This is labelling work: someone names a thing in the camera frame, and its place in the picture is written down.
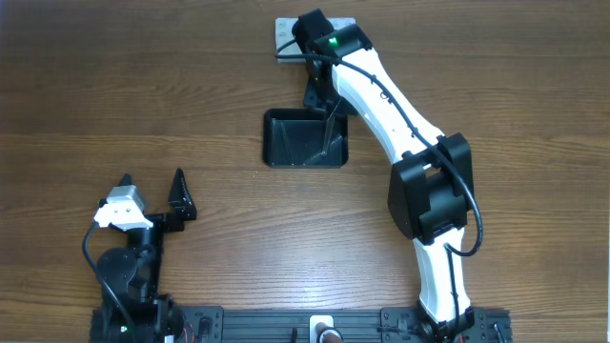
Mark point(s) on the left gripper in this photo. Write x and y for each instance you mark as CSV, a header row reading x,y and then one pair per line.
x,y
167,223

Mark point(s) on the clear test tube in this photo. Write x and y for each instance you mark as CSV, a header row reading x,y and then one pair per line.
x,y
286,143
334,141
331,128

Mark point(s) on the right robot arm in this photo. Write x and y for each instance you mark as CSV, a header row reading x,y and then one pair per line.
x,y
381,109

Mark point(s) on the black tray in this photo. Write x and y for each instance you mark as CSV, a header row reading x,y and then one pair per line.
x,y
305,159

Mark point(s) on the white test tube rack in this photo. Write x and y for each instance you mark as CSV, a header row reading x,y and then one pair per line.
x,y
284,33

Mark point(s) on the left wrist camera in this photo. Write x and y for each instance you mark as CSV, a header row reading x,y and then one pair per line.
x,y
123,212

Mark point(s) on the mounting rail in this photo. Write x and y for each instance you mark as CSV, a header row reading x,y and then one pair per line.
x,y
267,326

